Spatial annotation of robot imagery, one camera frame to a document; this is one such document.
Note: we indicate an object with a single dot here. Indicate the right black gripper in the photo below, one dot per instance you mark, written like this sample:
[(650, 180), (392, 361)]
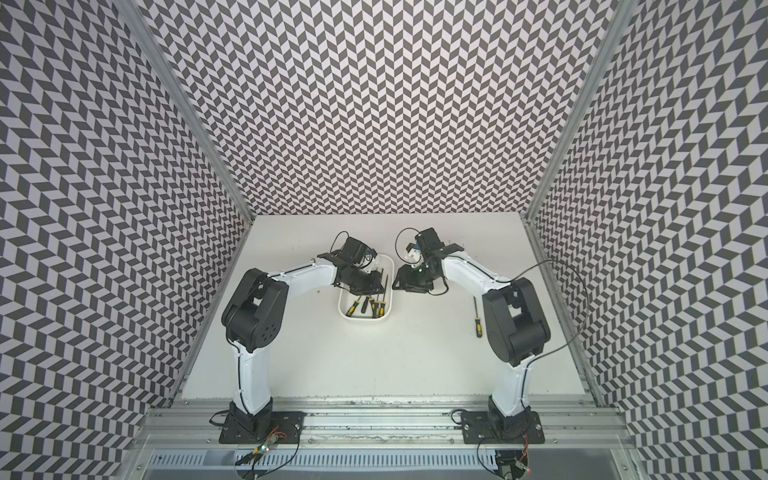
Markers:
[(407, 281)]

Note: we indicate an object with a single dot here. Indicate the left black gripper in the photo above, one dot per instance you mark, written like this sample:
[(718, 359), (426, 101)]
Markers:
[(374, 286)]

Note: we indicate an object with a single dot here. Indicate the white plastic storage box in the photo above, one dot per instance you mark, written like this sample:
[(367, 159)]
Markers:
[(387, 265)]

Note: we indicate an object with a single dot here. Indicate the yellow black handled file one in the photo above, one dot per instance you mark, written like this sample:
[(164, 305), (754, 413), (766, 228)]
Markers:
[(382, 303)]

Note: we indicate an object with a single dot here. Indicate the yellow black handled file five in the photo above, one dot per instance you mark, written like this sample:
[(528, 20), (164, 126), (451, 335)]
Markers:
[(351, 310)]

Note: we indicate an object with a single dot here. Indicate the yellow black handled file six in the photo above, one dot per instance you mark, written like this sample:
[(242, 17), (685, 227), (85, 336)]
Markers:
[(478, 322)]

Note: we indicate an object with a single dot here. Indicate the yellow black handled file two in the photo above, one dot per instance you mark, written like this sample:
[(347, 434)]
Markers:
[(374, 306)]

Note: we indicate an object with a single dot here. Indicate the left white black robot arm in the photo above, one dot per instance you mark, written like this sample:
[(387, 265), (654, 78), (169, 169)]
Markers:
[(254, 314)]

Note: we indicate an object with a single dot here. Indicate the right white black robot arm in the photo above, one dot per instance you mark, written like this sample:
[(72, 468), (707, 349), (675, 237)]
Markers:
[(515, 325)]

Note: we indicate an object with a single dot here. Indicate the left small circuit board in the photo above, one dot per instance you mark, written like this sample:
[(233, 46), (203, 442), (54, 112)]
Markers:
[(272, 439)]

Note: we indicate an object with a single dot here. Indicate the small circuit board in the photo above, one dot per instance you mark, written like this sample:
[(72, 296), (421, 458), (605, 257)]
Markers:
[(513, 464), (272, 439)]

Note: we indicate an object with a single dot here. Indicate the right small circuit board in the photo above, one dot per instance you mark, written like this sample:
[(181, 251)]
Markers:
[(513, 464)]

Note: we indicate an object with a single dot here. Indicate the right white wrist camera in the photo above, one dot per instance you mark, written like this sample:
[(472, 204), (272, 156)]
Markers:
[(413, 254)]

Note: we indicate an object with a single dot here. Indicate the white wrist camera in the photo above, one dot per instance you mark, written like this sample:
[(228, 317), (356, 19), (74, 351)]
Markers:
[(413, 254), (367, 261)]

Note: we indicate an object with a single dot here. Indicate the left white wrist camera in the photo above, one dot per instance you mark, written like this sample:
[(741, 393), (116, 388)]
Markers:
[(367, 261)]

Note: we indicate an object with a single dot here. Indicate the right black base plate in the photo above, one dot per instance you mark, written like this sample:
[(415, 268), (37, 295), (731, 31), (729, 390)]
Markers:
[(480, 427)]

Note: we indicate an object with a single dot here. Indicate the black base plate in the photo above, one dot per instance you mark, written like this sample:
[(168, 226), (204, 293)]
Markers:
[(480, 427), (242, 429)]

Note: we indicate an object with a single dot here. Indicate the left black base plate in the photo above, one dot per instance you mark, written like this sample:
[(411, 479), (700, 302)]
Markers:
[(242, 429)]

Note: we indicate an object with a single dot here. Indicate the aluminium front rail frame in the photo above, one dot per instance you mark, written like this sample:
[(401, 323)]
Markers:
[(386, 437)]

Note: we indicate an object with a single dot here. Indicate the right aluminium corner post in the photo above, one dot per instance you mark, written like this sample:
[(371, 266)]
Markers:
[(606, 49)]

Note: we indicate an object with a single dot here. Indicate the aluminium corner post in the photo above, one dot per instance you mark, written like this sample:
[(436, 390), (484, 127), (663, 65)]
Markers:
[(133, 18), (606, 49)]

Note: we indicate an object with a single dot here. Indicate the left aluminium corner post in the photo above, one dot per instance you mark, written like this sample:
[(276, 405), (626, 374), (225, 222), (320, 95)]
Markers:
[(133, 18)]

